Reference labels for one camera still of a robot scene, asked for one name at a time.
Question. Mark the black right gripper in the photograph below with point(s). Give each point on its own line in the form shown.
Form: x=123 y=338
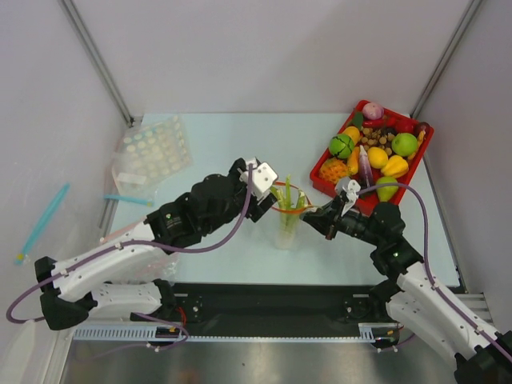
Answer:
x=332 y=220

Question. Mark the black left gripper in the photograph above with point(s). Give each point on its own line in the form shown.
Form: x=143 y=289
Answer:
x=255 y=210

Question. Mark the toy green onion leek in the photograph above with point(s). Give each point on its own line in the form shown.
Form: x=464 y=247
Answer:
x=289 y=212

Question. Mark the clear bag with orange zipper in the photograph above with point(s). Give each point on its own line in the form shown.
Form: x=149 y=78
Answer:
x=288 y=216

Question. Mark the green toy pear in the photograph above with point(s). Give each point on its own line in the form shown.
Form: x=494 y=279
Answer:
x=387 y=188

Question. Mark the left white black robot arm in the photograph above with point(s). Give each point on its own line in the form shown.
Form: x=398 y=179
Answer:
x=93 y=285

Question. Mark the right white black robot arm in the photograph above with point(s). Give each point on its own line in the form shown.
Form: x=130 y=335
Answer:
x=474 y=349

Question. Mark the bag of white round stickers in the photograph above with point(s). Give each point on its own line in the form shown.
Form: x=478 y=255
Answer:
x=152 y=152

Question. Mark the clear bag teal zipper table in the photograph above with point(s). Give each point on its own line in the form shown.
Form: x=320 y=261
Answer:
x=134 y=200

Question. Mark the clear bag with teal zipper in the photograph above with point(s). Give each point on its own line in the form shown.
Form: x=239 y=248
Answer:
x=58 y=219

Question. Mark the toy pineapple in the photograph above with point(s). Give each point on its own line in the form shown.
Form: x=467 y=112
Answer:
x=332 y=170

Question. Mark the green toy watermelon ball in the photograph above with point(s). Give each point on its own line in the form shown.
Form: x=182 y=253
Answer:
x=341 y=146

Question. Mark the yellow toy lemon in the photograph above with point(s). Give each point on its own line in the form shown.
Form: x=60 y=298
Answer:
x=377 y=157

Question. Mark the yellow toy bell pepper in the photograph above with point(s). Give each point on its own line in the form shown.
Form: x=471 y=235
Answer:
x=396 y=167

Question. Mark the orange toy fruit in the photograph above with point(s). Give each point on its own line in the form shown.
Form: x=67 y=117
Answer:
x=354 y=133

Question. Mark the brown toy mushrooms cluster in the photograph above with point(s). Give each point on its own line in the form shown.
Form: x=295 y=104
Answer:
x=380 y=138

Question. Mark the green toy apple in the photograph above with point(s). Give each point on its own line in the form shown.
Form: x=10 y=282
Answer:
x=404 y=144

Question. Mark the red toy chili pepper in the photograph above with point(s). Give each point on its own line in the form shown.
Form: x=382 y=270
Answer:
x=385 y=122

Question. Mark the pink toy onion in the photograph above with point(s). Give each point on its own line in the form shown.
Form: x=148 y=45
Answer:
x=373 y=111

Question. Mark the dark red toy fruit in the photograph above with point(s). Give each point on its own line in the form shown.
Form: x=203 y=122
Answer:
x=421 y=127

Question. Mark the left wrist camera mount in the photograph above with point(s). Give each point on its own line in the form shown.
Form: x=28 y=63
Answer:
x=260 y=176

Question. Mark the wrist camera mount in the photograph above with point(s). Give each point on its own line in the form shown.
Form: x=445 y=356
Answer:
x=260 y=176
x=347 y=188

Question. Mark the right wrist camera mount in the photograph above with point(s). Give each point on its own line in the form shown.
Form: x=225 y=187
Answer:
x=347 y=188

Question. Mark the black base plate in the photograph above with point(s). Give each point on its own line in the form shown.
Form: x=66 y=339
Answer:
x=276 y=311

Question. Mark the white slotted cable duct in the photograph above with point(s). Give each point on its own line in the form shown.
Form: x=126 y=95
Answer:
x=137 y=333

